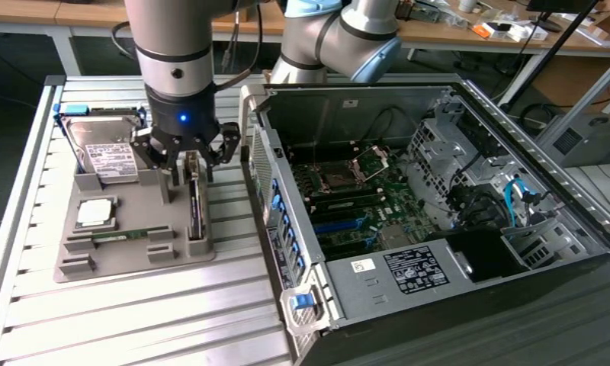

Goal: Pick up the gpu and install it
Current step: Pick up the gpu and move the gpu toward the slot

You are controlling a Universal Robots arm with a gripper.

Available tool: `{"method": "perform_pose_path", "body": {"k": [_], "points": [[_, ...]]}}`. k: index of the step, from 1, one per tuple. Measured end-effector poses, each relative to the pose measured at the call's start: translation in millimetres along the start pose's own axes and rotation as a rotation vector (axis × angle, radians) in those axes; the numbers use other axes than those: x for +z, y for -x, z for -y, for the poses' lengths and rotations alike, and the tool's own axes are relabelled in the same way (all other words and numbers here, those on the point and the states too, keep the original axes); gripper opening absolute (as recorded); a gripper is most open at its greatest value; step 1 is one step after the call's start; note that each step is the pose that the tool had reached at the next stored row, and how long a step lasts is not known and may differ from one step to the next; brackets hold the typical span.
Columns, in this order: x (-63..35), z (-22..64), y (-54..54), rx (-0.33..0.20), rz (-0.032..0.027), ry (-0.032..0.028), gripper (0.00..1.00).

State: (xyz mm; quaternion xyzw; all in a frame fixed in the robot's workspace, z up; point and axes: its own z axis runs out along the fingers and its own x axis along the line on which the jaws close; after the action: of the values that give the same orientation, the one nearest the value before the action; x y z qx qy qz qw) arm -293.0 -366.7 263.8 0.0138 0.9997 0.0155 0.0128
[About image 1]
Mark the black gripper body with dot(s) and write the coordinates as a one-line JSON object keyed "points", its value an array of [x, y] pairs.
{"points": [[183, 110]]}

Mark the graphics card with fan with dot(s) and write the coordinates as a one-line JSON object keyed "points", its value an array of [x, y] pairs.
{"points": [[196, 206]]}

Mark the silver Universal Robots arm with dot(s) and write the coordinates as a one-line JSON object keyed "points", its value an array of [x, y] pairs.
{"points": [[172, 38]]}

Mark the silver hard disk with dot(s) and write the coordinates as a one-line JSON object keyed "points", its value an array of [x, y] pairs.
{"points": [[101, 152]]}

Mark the blue disk caddy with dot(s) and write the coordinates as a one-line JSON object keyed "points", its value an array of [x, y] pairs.
{"points": [[76, 109]]}

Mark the grey parts rack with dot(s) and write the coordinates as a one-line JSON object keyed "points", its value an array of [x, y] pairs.
{"points": [[147, 213]]}

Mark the silver CPU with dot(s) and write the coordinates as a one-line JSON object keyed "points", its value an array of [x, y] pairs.
{"points": [[95, 211]]}

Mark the CPU socket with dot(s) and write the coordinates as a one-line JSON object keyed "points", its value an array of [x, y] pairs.
{"points": [[336, 176]]}

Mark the green RAM stick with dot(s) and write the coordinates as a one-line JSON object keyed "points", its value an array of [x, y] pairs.
{"points": [[127, 234]]}

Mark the metal socket cover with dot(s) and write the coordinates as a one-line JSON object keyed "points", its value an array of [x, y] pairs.
{"points": [[370, 164]]}

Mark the wooden desk with grey legs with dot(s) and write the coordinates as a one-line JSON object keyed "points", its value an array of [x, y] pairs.
{"points": [[81, 17]]}

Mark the green motherboard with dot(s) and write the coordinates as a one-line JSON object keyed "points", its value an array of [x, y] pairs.
{"points": [[401, 213]]}

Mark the perforated metal drive cage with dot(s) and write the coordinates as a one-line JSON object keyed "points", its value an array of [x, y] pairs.
{"points": [[437, 152]]}

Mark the square chipset heatsink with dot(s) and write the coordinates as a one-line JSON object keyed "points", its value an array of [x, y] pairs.
{"points": [[396, 236]]}

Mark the blue case latch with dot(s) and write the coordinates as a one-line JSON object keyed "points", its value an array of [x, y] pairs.
{"points": [[301, 302]]}

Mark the grey power supply unit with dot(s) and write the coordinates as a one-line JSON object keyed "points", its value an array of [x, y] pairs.
{"points": [[366, 286]]}

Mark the orange small box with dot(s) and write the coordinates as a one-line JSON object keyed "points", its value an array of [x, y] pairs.
{"points": [[482, 30]]}

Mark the white cup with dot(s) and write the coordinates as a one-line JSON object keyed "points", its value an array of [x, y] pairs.
{"points": [[469, 4]]}

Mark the white small box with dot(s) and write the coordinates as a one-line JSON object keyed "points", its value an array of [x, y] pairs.
{"points": [[530, 33]]}

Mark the open grey PC case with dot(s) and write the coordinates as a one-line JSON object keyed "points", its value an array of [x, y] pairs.
{"points": [[488, 301]]}

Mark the black monitor with stand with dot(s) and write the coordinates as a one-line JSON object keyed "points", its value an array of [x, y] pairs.
{"points": [[546, 24]]}

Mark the grey computer tower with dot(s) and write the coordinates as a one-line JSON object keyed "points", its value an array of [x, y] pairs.
{"points": [[589, 145]]}

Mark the black slanted pole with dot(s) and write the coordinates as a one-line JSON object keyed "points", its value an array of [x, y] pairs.
{"points": [[576, 24]]}

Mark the cluttered wooden desk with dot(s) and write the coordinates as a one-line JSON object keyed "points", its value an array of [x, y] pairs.
{"points": [[605, 47]]}

